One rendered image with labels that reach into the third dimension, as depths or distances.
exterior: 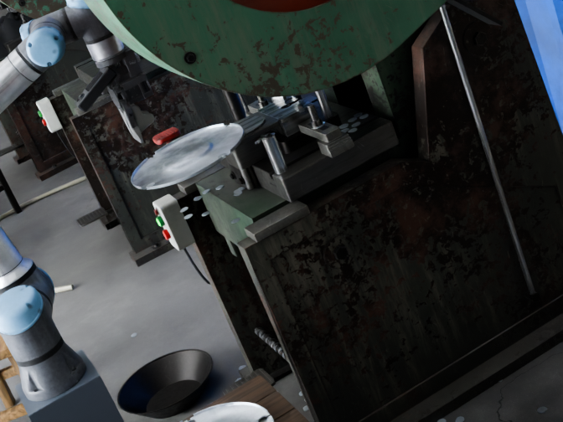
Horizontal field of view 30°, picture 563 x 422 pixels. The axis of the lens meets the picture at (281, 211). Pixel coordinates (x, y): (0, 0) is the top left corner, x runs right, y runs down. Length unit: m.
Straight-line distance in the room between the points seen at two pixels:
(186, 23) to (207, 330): 1.65
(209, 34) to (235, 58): 0.07
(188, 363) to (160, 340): 0.31
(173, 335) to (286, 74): 1.62
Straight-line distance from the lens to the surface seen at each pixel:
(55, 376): 2.45
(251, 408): 2.23
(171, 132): 2.79
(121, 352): 3.55
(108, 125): 4.02
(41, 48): 2.21
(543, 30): 3.62
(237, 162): 2.48
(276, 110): 2.56
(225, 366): 3.18
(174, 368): 3.23
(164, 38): 1.94
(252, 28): 1.99
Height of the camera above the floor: 1.53
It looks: 22 degrees down
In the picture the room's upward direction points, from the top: 22 degrees counter-clockwise
